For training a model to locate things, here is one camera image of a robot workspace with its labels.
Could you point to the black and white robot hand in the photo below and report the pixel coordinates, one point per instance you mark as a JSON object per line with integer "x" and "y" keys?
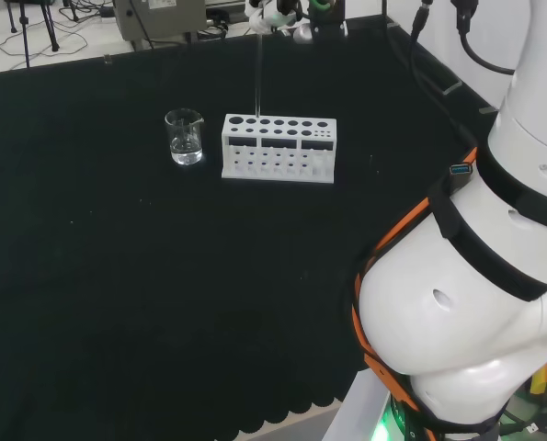
{"x": 328, "y": 23}

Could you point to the clear glass rod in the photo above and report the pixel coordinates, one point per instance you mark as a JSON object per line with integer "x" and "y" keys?
{"x": 258, "y": 73}

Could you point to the white test tube rack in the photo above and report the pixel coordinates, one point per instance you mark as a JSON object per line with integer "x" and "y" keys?
{"x": 277, "y": 156}

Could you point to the clear cloth clip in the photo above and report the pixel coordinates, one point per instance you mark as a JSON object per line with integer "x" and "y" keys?
{"x": 452, "y": 87}
{"x": 488, "y": 110}
{"x": 108, "y": 59}

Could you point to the grey equipment box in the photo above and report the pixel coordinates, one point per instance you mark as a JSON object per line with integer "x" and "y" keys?
{"x": 162, "y": 18}

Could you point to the clear glass beaker with water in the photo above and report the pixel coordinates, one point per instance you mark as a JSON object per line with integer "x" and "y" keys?
{"x": 185, "y": 147}

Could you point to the blue usb plug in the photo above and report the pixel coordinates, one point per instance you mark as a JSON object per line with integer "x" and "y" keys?
{"x": 461, "y": 169}

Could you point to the black tripod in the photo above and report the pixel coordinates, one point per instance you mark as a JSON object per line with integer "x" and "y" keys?
{"x": 25, "y": 27}

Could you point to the black bench cloth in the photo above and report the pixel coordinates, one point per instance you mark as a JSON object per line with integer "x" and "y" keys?
{"x": 117, "y": 275}

